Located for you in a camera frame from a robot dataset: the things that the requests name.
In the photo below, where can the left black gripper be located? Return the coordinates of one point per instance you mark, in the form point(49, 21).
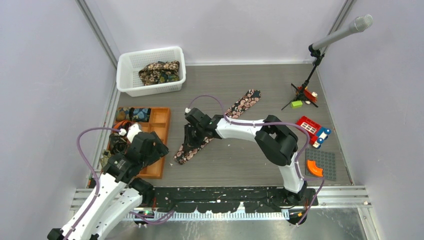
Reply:
point(160, 150)

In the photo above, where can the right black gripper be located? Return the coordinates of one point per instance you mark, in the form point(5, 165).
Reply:
point(188, 141)

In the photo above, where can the black pink floral tie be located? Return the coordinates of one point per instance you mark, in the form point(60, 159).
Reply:
point(250, 98)

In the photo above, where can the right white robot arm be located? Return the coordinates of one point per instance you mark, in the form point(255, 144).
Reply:
point(277, 142)

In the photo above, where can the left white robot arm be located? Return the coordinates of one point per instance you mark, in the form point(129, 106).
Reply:
point(118, 189)

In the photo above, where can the floral ties in basket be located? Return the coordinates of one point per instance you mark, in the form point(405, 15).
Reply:
point(160, 73)

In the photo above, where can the dark patterned rolled tie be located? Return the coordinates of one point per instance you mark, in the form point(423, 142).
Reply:
point(117, 143)

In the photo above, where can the orange striped rolled tie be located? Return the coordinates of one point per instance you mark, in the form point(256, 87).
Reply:
point(123, 126)

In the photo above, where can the blue floral rolled tie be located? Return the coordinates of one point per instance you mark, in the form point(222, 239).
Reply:
point(140, 114)

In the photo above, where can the olive patterned rolled tie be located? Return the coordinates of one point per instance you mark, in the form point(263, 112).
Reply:
point(103, 160)

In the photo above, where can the yellow floral rolled tie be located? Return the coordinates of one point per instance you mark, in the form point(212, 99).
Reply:
point(122, 113)

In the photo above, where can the white plastic basket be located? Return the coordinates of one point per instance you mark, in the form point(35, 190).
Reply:
point(129, 64)

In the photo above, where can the green toy block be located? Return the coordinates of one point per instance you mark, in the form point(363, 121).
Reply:
point(296, 104)

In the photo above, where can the black microphone tripod stand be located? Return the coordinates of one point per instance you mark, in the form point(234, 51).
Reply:
point(316, 53)

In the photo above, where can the orange curved toy piece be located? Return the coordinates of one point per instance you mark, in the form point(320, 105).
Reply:
point(314, 169)

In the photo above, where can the red toy bus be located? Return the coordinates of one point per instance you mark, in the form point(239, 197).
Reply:
point(317, 133)

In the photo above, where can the red toy piece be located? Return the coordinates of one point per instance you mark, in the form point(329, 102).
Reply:
point(306, 95)

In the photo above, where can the grey studded baseplate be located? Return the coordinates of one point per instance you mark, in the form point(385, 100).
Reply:
point(325, 160)

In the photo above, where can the grey microphone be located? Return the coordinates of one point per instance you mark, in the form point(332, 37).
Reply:
point(358, 25)

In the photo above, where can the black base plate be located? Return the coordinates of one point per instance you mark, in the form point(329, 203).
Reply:
point(254, 199)

